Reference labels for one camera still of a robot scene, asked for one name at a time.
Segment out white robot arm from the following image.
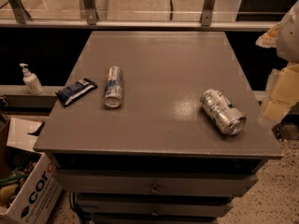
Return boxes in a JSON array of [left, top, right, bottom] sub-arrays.
[[256, 1, 299, 126]]

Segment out dark blue snack packet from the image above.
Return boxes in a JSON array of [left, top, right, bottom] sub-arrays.
[[55, 77, 97, 107]]

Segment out metal railing post left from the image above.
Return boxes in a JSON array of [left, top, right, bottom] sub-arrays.
[[8, 0, 31, 24]]

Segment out grey drawer cabinet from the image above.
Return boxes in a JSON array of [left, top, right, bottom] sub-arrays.
[[35, 32, 282, 224]]

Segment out white cardboard box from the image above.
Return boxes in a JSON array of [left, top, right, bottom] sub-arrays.
[[0, 118, 62, 224]]

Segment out redbull can blue silver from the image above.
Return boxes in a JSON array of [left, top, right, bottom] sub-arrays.
[[104, 66, 123, 108]]

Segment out lower grey drawer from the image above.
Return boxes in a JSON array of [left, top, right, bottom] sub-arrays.
[[76, 194, 233, 217]]

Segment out metal railing post middle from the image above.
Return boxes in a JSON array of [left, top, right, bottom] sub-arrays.
[[83, 0, 98, 25]]

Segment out metal railing post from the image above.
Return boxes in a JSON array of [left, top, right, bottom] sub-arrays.
[[8, 0, 31, 24], [201, 0, 216, 27], [83, 0, 98, 25]]

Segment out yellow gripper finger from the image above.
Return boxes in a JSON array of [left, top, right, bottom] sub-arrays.
[[259, 63, 299, 127], [255, 22, 280, 49]]

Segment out black cables under cabinet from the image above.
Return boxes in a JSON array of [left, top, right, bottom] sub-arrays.
[[68, 192, 92, 224]]

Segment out silver green soda can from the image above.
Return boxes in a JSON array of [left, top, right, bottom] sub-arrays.
[[200, 89, 247, 135]]

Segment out grey drawer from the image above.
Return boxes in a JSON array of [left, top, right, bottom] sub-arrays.
[[54, 169, 257, 197], [76, 194, 233, 217]]

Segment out white pump dispenser bottle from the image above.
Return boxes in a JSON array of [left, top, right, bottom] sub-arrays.
[[20, 63, 44, 95]]

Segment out metal railing post right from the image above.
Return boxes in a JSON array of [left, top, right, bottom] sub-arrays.
[[201, 0, 216, 27]]

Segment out upper grey drawer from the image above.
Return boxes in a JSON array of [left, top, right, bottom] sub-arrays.
[[54, 169, 257, 197]]

